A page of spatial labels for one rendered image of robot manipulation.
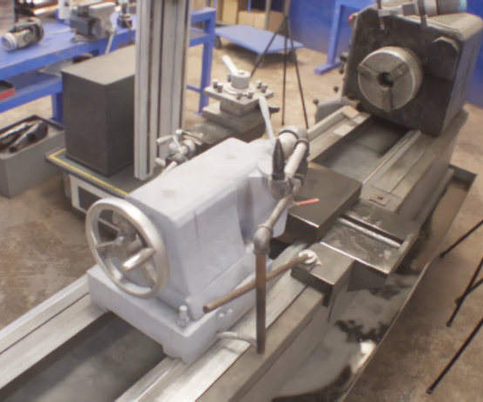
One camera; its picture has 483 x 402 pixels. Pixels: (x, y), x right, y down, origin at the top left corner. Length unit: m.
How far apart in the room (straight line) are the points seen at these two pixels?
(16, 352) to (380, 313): 1.33
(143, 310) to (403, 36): 1.67
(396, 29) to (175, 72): 1.12
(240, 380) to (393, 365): 1.34
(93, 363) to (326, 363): 0.82
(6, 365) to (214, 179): 0.62
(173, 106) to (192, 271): 1.77
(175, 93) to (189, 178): 1.62
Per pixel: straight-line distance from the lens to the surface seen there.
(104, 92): 2.57
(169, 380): 1.16
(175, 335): 1.14
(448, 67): 2.28
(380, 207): 1.73
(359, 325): 1.97
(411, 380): 2.41
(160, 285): 1.03
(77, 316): 1.30
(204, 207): 1.10
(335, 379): 1.78
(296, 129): 1.51
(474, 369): 2.59
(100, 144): 2.72
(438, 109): 2.39
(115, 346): 1.38
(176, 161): 1.31
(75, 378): 1.32
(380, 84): 2.24
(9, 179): 3.23
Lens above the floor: 1.77
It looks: 32 degrees down
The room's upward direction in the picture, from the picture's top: 6 degrees clockwise
